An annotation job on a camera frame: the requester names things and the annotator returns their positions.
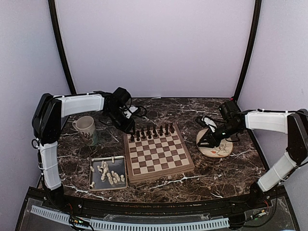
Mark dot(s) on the metal tray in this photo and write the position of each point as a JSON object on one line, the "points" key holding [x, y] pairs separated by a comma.
{"points": [[107, 173]]}

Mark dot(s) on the black right frame post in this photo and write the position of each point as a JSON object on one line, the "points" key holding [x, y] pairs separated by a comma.
{"points": [[249, 49]]}

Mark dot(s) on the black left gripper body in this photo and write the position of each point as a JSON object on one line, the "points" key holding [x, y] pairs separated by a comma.
{"points": [[116, 117]]}

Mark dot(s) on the black front rail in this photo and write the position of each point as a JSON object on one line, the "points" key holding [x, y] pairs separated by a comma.
{"points": [[88, 204]]}

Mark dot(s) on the cream patterned mug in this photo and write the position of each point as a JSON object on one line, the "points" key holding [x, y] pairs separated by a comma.
{"points": [[86, 127]]}

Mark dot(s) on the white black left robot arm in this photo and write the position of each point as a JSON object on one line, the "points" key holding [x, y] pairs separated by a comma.
{"points": [[47, 127]]}

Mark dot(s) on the black left frame post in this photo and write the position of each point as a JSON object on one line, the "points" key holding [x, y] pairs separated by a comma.
{"points": [[60, 46]]}

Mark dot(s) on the round bird pattern plate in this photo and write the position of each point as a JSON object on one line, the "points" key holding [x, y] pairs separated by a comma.
{"points": [[224, 150]]}

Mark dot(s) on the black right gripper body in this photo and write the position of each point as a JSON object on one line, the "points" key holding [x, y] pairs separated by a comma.
{"points": [[216, 141]]}

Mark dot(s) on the black frame post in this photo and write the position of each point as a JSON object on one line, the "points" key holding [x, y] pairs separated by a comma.
{"points": [[249, 49], [60, 46]]}

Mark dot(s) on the white perforated cable duct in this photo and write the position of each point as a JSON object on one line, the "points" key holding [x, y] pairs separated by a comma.
{"points": [[130, 223]]}

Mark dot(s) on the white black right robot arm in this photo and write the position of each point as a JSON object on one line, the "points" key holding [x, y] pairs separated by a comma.
{"points": [[282, 137]]}

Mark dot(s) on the wooden chess board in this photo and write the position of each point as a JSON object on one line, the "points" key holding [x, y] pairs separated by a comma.
{"points": [[153, 157]]}

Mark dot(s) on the white chess pieces in tray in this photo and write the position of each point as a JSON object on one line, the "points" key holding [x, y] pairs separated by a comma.
{"points": [[108, 173]]}

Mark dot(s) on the dark chess pieces row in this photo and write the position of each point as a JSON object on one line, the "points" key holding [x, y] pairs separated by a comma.
{"points": [[161, 133]]}

